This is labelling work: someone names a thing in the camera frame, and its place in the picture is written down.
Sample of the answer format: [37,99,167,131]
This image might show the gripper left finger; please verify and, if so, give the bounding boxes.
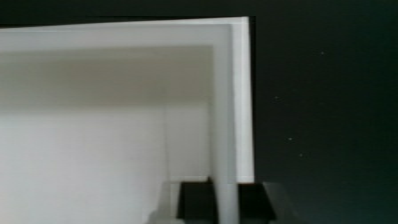
[176,181,217,224]

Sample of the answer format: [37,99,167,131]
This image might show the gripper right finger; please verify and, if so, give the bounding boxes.
[238,183,276,224]

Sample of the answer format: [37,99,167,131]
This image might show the white drawer cabinet frame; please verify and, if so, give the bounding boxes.
[0,17,254,224]

